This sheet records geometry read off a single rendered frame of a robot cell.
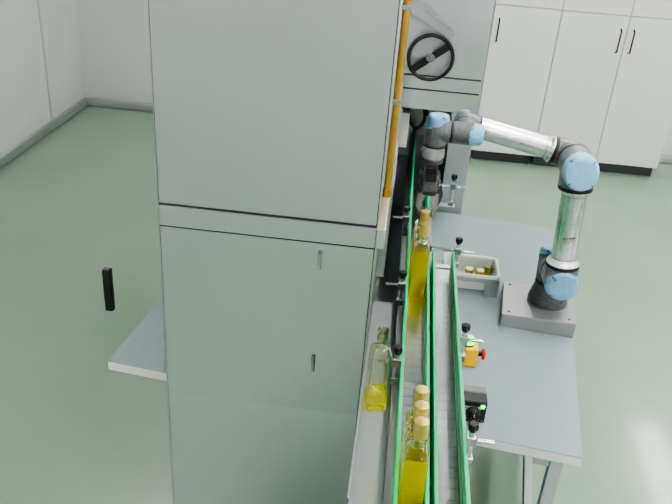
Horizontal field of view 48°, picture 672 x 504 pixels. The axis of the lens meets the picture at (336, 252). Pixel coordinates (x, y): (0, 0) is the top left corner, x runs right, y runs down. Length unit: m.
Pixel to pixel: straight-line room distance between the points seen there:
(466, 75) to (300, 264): 1.70
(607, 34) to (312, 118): 4.74
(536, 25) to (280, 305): 4.55
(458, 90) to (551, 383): 1.50
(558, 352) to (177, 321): 1.35
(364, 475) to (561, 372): 0.98
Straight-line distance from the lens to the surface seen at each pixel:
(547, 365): 2.72
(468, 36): 3.49
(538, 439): 2.40
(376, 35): 1.83
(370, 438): 2.09
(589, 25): 6.40
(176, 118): 1.98
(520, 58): 6.38
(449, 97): 3.55
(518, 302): 2.94
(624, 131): 6.70
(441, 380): 2.32
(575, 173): 2.57
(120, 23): 7.25
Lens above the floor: 2.27
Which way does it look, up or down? 28 degrees down
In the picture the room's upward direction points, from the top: 4 degrees clockwise
